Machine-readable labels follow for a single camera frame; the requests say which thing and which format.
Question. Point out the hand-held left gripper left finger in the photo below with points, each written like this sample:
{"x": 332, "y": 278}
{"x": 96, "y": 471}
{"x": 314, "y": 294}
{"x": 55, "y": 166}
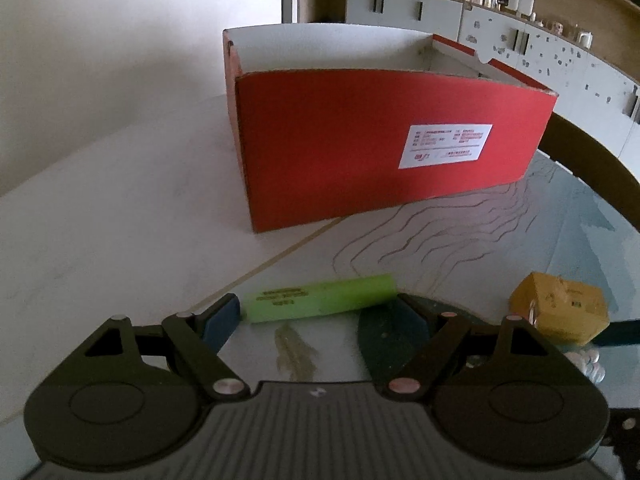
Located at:
{"x": 222, "y": 320}

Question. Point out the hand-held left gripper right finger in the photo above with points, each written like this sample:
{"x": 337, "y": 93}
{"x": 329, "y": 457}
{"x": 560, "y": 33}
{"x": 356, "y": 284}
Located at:
{"x": 422, "y": 312}

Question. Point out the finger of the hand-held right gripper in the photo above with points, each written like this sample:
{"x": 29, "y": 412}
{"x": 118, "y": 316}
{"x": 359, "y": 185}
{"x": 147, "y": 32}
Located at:
{"x": 620, "y": 332}
{"x": 627, "y": 430}

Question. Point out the green cylindrical tube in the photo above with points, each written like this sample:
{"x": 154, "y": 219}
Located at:
{"x": 320, "y": 299}

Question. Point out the red cardboard box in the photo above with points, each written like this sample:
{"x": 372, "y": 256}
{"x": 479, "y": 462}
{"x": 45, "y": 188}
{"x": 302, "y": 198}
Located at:
{"x": 325, "y": 150}

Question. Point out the yellow box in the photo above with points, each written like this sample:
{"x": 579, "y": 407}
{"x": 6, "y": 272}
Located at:
{"x": 560, "y": 307}

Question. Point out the wooden chair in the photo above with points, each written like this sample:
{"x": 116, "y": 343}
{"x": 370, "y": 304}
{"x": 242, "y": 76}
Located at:
{"x": 585, "y": 160}

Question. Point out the white wooden cabinet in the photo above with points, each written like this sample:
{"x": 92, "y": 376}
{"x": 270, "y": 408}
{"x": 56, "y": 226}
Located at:
{"x": 550, "y": 60}

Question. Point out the white mug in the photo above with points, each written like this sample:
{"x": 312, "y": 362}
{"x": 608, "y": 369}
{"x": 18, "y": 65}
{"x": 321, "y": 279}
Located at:
{"x": 585, "y": 39}

